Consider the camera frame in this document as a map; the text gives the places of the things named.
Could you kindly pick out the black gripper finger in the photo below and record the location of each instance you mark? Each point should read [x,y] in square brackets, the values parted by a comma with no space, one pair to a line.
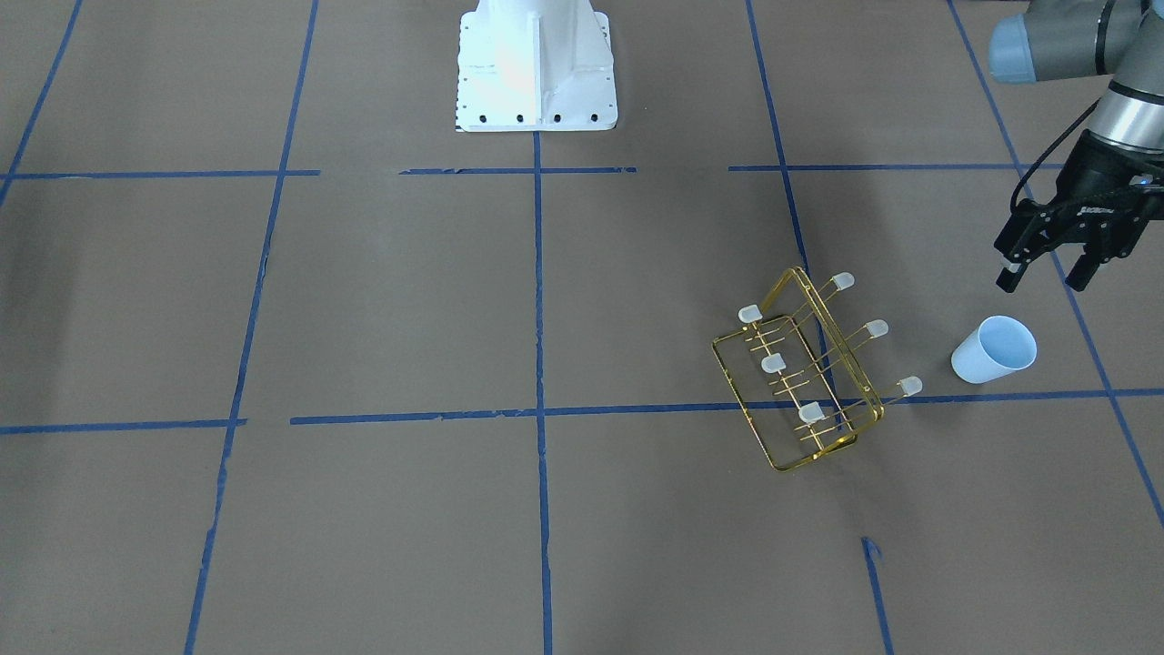
[1093,259]
[1015,263]

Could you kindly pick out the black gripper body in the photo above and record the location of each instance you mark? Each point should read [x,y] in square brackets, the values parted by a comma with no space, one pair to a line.
[1088,171]

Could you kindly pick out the light blue plastic cup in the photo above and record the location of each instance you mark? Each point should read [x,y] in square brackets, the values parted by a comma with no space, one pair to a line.
[997,347]

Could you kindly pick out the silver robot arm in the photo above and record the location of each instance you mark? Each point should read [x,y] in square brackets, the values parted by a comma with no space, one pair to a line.
[1119,40]

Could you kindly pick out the gold wire cup holder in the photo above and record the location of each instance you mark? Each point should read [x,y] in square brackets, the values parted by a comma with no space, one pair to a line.
[795,374]

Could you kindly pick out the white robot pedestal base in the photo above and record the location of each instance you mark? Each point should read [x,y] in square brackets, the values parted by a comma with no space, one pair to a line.
[535,66]

